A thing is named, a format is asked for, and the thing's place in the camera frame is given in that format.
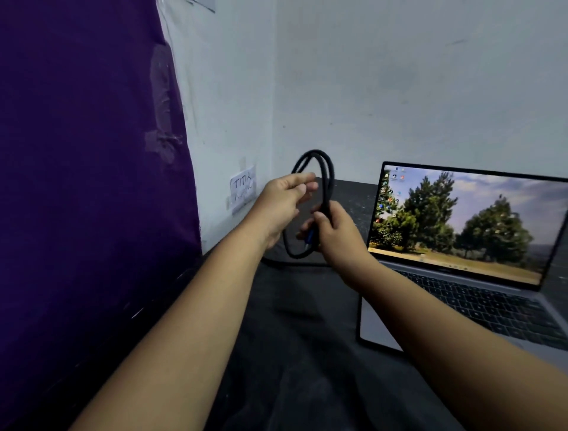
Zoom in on person's left hand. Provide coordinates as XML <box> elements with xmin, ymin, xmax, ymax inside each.
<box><xmin>248</xmin><ymin>172</ymin><xmax>320</xmax><ymax>249</ymax></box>

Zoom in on purple cloth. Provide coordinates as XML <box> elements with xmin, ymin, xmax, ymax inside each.
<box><xmin>0</xmin><ymin>0</ymin><xmax>203</xmax><ymax>431</ymax></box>

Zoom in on person's right forearm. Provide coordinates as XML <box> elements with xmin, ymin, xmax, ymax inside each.
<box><xmin>354</xmin><ymin>259</ymin><xmax>568</xmax><ymax>431</ymax></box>

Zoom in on person's left forearm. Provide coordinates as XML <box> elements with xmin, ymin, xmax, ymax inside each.
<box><xmin>70</xmin><ymin>220</ymin><xmax>274</xmax><ymax>431</ymax></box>

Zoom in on person's right hand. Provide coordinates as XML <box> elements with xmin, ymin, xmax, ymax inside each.
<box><xmin>296</xmin><ymin>200</ymin><xmax>378</xmax><ymax>292</ymax></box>

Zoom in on grey laptop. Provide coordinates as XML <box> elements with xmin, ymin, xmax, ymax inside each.
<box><xmin>356</xmin><ymin>161</ymin><xmax>568</xmax><ymax>374</ymax></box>

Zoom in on handwritten paper note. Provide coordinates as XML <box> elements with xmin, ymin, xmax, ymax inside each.
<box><xmin>229</xmin><ymin>166</ymin><xmax>257</xmax><ymax>216</ymax></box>

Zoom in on black cable with blue plugs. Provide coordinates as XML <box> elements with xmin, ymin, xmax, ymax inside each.
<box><xmin>260</xmin><ymin>149</ymin><xmax>336</xmax><ymax>269</ymax></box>

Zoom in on black plastic table cover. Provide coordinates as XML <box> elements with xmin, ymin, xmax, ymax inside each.
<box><xmin>0</xmin><ymin>177</ymin><xmax>568</xmax><ymax>431</ymax></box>

